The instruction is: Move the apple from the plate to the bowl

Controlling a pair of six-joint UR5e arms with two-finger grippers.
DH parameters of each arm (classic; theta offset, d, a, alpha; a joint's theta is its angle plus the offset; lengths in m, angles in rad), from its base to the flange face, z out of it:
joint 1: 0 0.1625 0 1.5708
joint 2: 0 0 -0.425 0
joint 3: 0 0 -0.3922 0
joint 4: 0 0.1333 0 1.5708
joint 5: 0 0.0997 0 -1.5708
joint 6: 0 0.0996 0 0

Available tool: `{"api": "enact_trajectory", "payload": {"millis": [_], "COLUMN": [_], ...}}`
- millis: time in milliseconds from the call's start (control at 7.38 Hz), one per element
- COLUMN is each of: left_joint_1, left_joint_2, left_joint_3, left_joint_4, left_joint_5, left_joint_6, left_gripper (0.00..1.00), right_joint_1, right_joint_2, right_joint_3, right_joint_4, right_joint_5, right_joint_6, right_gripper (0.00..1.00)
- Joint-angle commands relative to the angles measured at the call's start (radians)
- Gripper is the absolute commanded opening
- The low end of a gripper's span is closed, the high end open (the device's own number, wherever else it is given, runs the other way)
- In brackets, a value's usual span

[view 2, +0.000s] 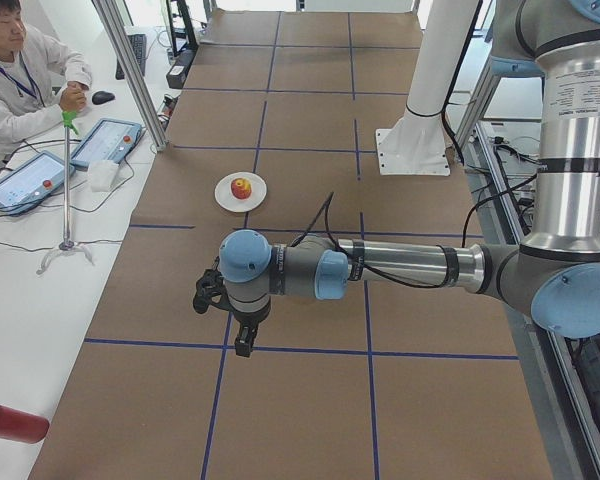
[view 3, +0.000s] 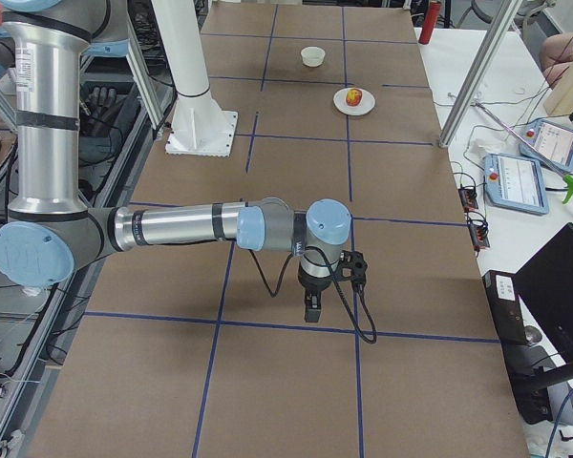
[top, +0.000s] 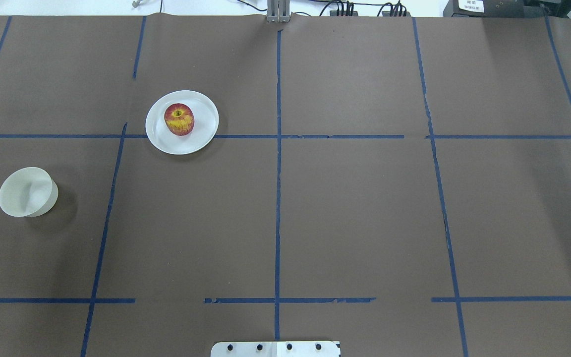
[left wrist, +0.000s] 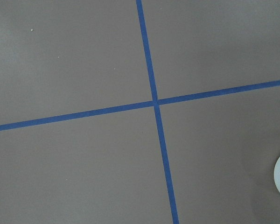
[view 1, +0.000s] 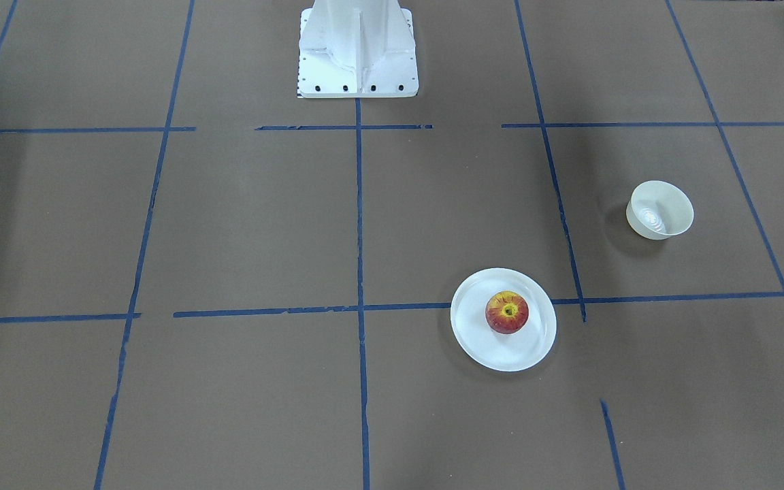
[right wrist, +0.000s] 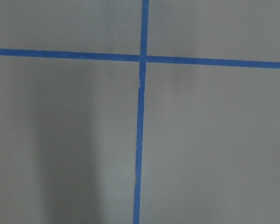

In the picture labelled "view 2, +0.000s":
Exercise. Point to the blue teach pendant tablet far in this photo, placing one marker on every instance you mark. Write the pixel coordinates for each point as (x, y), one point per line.
(109, 139)

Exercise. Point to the black box on table edge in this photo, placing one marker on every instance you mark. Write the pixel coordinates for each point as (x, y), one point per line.
(177, 74)

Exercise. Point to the blue teach pendant tablet near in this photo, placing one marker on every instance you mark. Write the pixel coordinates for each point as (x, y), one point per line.
(31, 183)

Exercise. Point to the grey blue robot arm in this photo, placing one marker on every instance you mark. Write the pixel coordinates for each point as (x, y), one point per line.
(551, 276)

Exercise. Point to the red yellow apple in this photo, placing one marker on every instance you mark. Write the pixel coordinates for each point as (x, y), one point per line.
(241, 188)

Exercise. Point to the white round plate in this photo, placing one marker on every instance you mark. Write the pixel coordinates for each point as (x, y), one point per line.
(225, 199)

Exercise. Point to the white tissue pack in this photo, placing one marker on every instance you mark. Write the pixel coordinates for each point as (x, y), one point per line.
(101, 175)

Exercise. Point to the seated man in grey hoodie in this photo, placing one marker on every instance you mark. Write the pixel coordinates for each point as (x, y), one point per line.
(40, 79)

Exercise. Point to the red cylinder bottle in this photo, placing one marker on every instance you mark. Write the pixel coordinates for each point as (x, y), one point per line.
(20, 426)

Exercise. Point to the metal stand with green clip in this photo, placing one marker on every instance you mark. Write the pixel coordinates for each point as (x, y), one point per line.
(67, 246)

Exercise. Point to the blue teach pendant tablet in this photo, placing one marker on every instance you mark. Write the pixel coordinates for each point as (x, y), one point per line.
(109, 139)
(31, 183)

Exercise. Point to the black computer mouse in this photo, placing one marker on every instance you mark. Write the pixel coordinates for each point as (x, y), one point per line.
(101, 97)

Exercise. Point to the aluminium frame post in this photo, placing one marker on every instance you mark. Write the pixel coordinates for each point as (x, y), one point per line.
(111, 19)

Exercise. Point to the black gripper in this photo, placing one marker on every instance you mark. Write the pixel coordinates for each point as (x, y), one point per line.
(248, 320)

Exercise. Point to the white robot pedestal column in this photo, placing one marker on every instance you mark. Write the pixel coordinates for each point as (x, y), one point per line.
(415, 145)

